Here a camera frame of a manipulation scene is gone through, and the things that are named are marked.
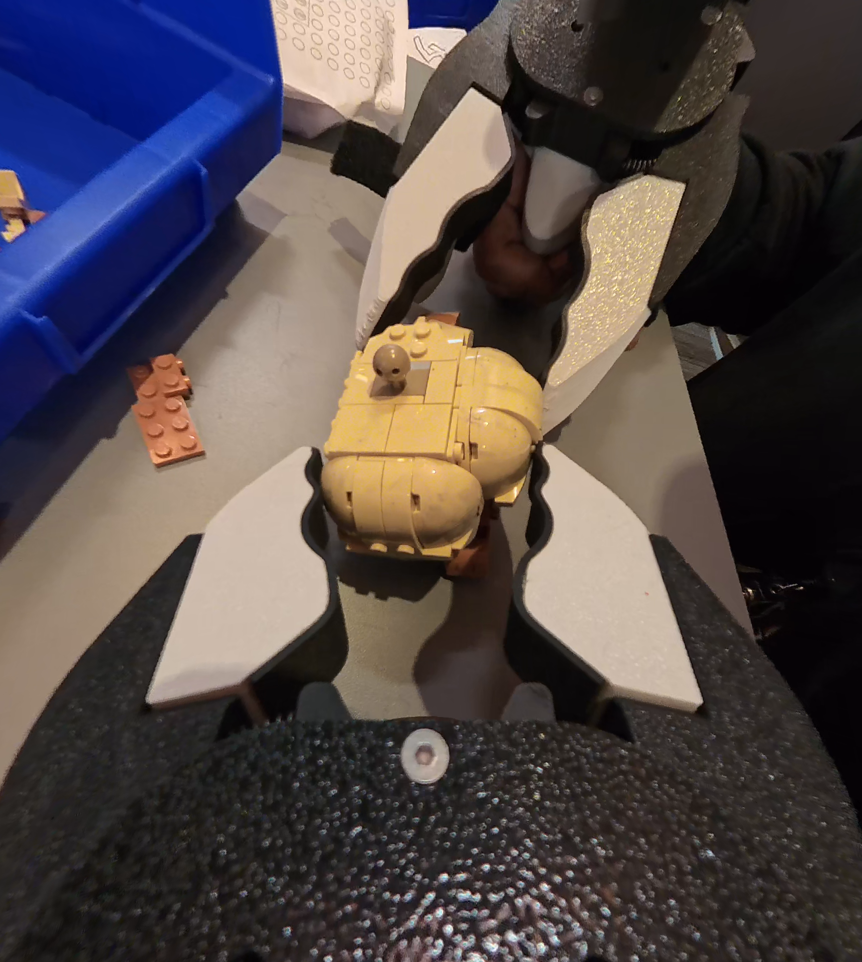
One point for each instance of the brown flat plate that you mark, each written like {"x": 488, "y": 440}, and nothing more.
{"x": 168, "y": 432}

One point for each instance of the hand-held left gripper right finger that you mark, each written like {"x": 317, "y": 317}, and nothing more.
{"x": 604, "y": 594}

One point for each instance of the person's black jacket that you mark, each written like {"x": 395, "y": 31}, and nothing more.
{"x": 837, "y": 526}

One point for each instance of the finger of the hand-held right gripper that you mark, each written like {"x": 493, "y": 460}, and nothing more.
{"x": 619, "y": 285}
{"x": 446, "y": 173}

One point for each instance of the person's right hand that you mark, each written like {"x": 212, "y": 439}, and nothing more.
{"x": 521, "y": 270}

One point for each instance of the white paper bags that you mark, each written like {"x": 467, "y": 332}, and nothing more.
{"x": 341, "y": 60}

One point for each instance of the tan and brown brick model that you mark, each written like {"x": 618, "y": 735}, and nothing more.
{"x": 416, "y": 443}

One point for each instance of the blue plastic storage bin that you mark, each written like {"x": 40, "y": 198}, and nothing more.
{"x": 453, "y": 11}
{"x": 100, "y": 150}

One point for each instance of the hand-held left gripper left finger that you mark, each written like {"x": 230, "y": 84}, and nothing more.
{"x": 250, "y": 586}

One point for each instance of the person's right forearm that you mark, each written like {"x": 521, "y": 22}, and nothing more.
{"x": 792, "y": 225}

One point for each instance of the grey desk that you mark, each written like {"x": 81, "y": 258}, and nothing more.
{"x": 250, "y": 361}

